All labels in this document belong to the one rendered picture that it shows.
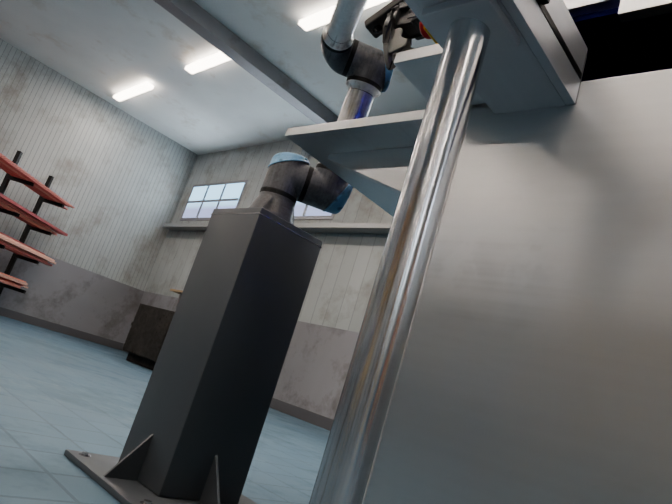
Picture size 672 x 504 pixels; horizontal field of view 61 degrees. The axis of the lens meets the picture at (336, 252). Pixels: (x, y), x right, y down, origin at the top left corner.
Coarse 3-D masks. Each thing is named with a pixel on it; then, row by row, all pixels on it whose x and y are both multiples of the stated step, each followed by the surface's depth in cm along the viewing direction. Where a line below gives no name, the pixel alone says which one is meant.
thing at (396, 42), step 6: (396, 30) 127; (402, 30) 127; (390, 36) 127; (396, 36) 127; (390, 42) 127; (396, 42) 126; (402, 42) 125; (384, 48) 127; (390, 48) 127; (396, 48) 125; (384, 54) 127; (390, 54) 127; (390, 60) 127
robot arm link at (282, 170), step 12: (276, 156) 173; (288, 156) 172; (300, 156) 173; (276, 168) 171; (288, 168) 171; (300, 168) 172; (312, 168) 175; (264, 180) 173; (276, 180) 170; (288, 180) 171; (300, 180) 171; (288, 192) 170; (300, 192) 173
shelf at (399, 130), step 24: (360, 120) 110; (384, 120) 105; (408, 120) 101; (312, 144) 124; (336, 144) 120; (360, 144) 116; (384, 144) 113; (408, 144) 110; (336, 168) 133; (360, 192) 143; (384, 192) 138
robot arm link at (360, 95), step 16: (352, 48) 174; (368, 48) 176; (352, 64) 175; (368, 64) 175; (384, 64) 175; (352, 80) 176; (368, 80) 175; (384, 80) 177; (352, 96) 176; (368, 96) 177; (352, 112) 176; (368, 112) 179; (320, 176) 173; (336, 176) 173; (320, 192) 173; (336, 192) 173; (320, 208) 177; (336, 208) 175
